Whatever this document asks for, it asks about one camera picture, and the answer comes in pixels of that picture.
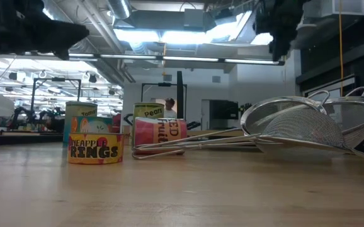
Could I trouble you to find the tall tomato can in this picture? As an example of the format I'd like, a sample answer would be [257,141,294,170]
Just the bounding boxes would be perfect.
[62,101,98,148]

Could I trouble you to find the long linear light bar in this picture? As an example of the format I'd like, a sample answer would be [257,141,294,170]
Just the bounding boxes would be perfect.
[67,52,285,66]

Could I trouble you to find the short yellow pineapple rings can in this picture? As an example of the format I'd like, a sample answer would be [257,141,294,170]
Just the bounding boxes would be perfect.
[67,132,125,165]

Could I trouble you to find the small metal mesh strainer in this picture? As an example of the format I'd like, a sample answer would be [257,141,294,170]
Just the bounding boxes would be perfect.
[140,108,364,165]

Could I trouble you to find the pink white mixed fruit can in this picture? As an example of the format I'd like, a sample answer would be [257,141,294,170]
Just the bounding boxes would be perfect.
[134,117,188,156]

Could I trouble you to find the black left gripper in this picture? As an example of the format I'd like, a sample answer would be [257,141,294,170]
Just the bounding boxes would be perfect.
[11,0,90,61]

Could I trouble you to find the white ceiling unit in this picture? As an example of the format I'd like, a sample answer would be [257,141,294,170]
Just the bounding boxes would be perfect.
[319,0,364,18]

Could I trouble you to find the tall green pears can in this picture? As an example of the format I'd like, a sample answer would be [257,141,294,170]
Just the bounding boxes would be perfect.
[132,102,165,149]

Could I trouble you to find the background black robot arms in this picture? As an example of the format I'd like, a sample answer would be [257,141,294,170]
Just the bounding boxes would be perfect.
[11,106,66,133]

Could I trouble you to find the silver ventilation duct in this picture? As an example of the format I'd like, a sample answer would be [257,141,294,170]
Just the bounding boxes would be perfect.
[106,0,133,20]

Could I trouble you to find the black metal shelf frame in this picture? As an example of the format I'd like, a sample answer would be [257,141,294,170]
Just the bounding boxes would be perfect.
[176,71,185,119]

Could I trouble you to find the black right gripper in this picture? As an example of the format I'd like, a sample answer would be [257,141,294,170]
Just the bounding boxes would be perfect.
[253,0,309,62]

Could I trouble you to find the yellow pendant cord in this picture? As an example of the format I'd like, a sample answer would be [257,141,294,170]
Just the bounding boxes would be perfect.
[161,42,168,77]

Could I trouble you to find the yellow hanging cable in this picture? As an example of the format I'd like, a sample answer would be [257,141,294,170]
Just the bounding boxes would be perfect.
[338,0,344,97]

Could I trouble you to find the medium metal mesh strainer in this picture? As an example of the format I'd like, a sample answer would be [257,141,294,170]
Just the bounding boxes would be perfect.
[131,90,331,160]

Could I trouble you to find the large metal mesh strainer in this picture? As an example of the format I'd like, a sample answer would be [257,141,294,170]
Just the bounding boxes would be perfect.
[322,86,364,149]

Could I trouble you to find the black wall screen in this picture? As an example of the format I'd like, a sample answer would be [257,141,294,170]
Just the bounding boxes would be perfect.
[209,100,240,121]

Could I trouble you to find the black station frame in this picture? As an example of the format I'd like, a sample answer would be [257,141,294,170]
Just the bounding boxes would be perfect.
[30,77,82,125]
[140,82,188,120]

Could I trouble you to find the short sliced peaches can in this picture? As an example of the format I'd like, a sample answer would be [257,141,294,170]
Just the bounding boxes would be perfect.
[71,115,113,134]

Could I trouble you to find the red rounded object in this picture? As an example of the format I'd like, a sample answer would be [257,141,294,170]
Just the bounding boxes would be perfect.
[111,113,122,134]

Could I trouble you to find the person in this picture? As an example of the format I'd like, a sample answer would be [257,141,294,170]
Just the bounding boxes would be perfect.
[164,97,178,119]

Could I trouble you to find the wooden shelf board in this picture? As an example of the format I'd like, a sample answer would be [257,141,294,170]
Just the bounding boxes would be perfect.
[186,129,245,137]

